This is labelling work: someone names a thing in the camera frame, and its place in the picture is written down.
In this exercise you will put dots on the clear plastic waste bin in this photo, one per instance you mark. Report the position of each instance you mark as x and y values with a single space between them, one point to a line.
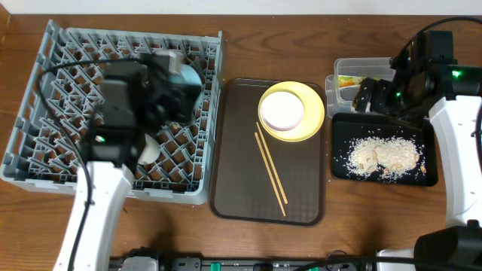
340 100

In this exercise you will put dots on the brown plastic serving tray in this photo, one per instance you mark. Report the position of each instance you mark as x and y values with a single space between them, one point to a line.
240 186

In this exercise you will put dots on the spilled rice food waste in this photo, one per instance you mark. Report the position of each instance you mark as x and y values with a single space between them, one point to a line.
391 158

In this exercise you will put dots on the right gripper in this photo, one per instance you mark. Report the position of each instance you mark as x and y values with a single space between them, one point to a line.
380 88

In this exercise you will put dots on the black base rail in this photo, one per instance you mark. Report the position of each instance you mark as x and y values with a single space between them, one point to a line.
149 259

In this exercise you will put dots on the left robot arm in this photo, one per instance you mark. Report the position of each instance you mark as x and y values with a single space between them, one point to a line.
141 97

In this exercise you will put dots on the yellow round plate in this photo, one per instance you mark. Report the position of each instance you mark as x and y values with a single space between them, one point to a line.
314 112

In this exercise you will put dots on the black waste tray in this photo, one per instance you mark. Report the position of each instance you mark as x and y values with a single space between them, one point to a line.
348 127

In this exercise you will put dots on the white plastic cup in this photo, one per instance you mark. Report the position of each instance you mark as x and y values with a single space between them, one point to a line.
150 152

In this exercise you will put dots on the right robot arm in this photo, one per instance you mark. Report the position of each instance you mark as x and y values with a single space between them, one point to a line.
429 82

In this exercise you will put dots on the grey plastic dishwasher rack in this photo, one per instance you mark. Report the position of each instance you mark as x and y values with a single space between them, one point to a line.
63 90

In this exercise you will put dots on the green snack wrapper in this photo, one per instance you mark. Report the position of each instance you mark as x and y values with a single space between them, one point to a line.
345 81

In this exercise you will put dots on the white bowl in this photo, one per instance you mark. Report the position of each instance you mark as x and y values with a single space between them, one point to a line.
282 111

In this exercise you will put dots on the wooden chopstick left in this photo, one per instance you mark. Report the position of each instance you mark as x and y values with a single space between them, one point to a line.
264 157

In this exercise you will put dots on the wooden chopstick right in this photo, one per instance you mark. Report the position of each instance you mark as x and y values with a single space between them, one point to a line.
273 167

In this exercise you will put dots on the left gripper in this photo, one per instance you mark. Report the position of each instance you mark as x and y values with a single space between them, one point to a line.
184 103

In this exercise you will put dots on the wooden chopstick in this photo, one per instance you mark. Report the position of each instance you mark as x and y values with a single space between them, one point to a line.
264 157
273 167

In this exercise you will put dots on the light blue saucer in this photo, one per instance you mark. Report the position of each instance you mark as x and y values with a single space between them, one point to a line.
188 75

